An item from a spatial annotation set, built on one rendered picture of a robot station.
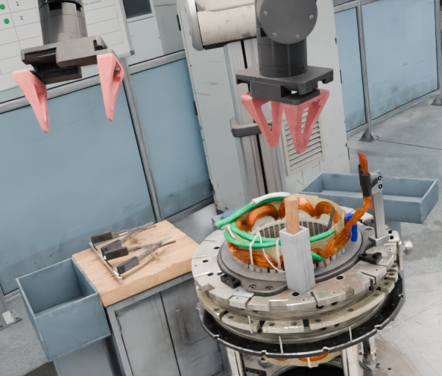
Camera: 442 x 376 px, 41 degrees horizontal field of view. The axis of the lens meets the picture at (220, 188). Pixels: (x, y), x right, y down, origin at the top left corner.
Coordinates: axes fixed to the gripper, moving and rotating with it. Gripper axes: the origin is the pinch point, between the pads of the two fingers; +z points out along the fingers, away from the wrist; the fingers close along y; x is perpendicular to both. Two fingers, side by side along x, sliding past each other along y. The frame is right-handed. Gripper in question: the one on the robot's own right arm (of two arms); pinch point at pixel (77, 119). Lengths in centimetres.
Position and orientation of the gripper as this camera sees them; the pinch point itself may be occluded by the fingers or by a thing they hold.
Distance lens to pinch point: 76.5
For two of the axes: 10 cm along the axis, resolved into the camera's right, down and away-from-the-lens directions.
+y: 9.8, -1.8, -0.3
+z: 1.7, 9.7, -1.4
